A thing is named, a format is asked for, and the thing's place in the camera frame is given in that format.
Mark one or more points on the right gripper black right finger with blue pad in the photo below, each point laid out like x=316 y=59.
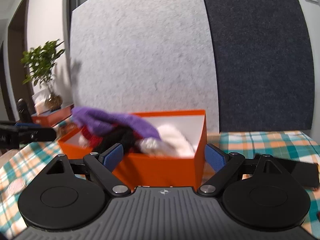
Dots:
x=226 y=167

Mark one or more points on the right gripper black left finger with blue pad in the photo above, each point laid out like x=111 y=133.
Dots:
x=101 y=167

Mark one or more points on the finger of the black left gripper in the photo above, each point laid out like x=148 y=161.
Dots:
x=28 y=133

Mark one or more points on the dark red plush bear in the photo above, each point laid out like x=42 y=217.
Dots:
x=119 y=134

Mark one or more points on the purple soft cloth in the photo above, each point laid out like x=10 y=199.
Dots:
x=99 y=122

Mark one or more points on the black bottle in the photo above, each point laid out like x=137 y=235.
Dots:
x=23 y=111

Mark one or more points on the red tissue box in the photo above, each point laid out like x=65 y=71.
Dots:
x=50 y=119

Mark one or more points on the plaid checkered tablecloth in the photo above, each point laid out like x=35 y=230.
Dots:
x=29 y=161

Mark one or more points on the orange storage box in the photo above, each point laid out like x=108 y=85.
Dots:
x=139 y=169

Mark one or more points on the round pink coaster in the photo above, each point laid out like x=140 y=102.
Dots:
x=16 y=186

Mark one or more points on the white fluffy item in box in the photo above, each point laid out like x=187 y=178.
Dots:
x=172 y=143

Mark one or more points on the green potted plant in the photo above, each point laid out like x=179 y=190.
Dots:
x=40 y=62

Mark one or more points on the grey felt panel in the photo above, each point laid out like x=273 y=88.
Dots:
x=143 y=56

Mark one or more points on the dark blue felt panel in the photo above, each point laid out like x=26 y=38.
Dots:
x=264 y=65

